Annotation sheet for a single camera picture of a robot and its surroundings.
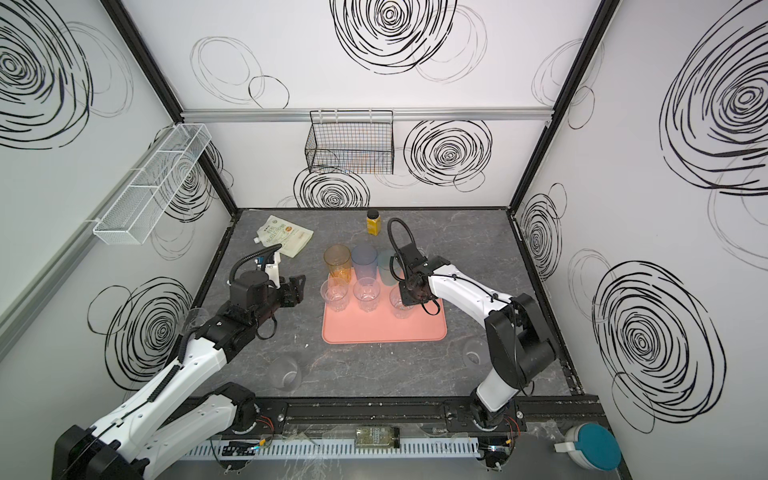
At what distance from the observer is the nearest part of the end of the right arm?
2.08 feet

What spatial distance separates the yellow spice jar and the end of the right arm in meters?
0.35

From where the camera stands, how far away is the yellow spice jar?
107cm
